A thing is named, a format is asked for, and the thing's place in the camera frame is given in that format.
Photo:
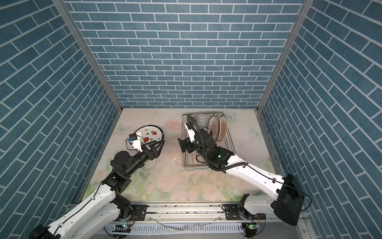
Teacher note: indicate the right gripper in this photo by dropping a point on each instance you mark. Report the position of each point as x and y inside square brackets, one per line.
[189, 144]

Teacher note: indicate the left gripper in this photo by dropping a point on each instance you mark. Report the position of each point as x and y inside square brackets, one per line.
[152, 154]

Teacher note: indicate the white watermelon plate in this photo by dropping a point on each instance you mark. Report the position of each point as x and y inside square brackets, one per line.
[149, 133]

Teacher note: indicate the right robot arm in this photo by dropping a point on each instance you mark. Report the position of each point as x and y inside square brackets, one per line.
[286, 193]

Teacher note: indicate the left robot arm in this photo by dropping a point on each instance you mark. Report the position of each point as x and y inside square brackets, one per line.
[105, 204]

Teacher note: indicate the brown patterned plate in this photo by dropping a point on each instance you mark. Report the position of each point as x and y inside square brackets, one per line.
[214, 126]
[223, 127]

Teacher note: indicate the rear brown patterned plate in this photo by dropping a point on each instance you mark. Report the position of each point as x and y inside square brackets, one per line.
[223, 127]

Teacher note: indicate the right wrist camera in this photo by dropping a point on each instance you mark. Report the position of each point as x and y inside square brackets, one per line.
[189, 131]

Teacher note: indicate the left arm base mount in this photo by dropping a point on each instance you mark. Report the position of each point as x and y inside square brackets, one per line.
[132, 213]

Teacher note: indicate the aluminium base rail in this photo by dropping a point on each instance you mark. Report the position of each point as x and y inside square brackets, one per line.
[202, 218]

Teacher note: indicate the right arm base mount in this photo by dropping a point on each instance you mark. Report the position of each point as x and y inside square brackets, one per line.
[235, 212]

